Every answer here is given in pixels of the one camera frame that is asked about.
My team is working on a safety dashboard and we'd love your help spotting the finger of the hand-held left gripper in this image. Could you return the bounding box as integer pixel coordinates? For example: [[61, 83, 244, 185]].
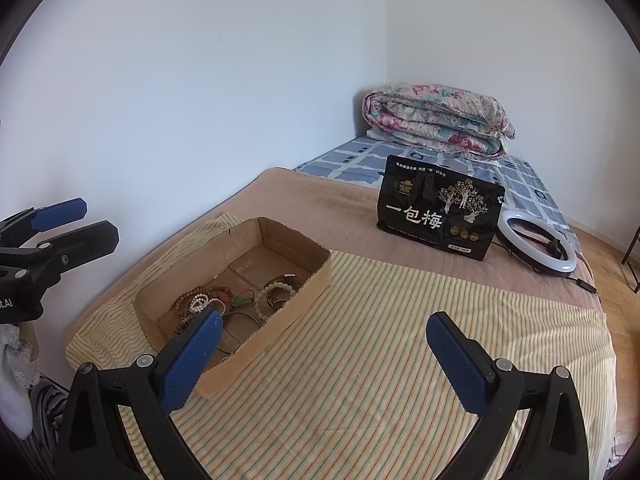
[[0, 220, 120, 287], [0, 198, 88, 249]]

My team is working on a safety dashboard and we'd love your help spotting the zebra striped clothing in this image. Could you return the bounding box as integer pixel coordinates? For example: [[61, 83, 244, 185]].
[[22, 380, 71, 480]]

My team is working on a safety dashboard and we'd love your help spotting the person's left forearm white sleeve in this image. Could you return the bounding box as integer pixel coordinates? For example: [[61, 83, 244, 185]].
[[0, 324, 41, 440]]

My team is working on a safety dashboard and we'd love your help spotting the tan blanket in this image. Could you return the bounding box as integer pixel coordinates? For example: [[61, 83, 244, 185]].
[[75, 166, 601, 321]]

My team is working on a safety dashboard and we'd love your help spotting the white ring light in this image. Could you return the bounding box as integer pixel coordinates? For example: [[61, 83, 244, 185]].
[[495, 210, 579, 280]]

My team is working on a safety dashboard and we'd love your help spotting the black ring light cable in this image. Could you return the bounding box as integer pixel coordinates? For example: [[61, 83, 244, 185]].
[[487, 240, 601, 306]]

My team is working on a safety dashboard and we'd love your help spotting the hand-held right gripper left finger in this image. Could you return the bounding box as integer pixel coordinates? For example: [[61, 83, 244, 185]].
[[54, 308, 224, 480]]

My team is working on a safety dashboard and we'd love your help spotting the green jade pendant red cord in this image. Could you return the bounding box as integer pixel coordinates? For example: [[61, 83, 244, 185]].
[[215, 285, 256, 311]]

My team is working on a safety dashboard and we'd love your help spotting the cream bead bracelet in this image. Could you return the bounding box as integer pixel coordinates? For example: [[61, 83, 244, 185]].
[[256, 282, 294, 319]]

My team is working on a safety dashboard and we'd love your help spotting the brown bead bracelet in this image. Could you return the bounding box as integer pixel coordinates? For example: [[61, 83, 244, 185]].
[[265, 273, 306, 306]]

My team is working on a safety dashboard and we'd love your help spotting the cardboard box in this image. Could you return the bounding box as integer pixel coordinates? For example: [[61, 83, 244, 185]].
[[134, 217, 332, 400]]

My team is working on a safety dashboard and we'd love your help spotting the brown wooden bead necklace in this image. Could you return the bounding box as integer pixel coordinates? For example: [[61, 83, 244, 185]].
[[173, 285, 221, 334]]

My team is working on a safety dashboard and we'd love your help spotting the black printed bag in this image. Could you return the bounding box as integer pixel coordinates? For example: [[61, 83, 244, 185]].
[[375, 155, 506, 262]]

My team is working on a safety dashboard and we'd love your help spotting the blue patterned bed sheet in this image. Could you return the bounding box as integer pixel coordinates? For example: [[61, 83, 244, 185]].
[[292, 136, 583, 256]]

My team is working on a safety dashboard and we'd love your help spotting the folded floral quilt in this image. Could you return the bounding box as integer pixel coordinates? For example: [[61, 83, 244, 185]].
[[361, 81, 517, 161]]

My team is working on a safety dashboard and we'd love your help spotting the black metal rack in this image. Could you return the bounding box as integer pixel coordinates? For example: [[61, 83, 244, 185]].
[[620, 225, 640, 294]]

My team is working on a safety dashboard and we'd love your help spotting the white pearl necklace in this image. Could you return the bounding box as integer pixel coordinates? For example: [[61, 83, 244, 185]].
[[189, 294, 224, 314]]

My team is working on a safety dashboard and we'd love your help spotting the yellow striped cloth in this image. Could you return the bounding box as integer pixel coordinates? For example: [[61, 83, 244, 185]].
[[65, 212, 617, 480]]

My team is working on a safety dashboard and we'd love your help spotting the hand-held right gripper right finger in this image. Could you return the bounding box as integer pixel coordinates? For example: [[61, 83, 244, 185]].
[[426, 311, 591, 480]]

